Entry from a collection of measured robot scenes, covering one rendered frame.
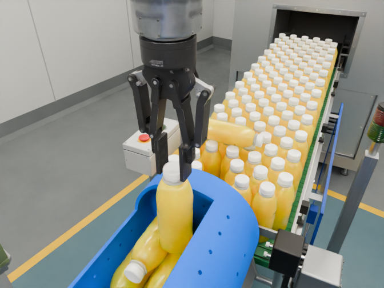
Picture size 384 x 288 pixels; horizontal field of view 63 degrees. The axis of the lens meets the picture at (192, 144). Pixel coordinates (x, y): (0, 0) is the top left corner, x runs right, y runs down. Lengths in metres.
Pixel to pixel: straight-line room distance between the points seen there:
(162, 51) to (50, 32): 3.09
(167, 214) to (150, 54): 0.29
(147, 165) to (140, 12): 0.65
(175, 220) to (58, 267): 1.61
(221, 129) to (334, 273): 0.51
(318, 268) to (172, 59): 0.77
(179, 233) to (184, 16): 0.38
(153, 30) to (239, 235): 0.40
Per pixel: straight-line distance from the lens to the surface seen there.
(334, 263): 1.04
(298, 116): 1.26
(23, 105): 3.47
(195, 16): 0.40
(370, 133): 1.01
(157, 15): 0.38
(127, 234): 0.76
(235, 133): 0.95
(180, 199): 0.55
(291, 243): 0.86
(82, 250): 2.17
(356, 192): 1.13
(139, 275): 0.65
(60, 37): 3.53
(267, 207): 0.87
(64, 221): 2.37
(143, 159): 0.98
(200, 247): 0.55
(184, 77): 0.43
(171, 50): 0.40
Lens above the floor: 1.65
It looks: 35 degrees down
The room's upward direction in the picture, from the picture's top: straight up
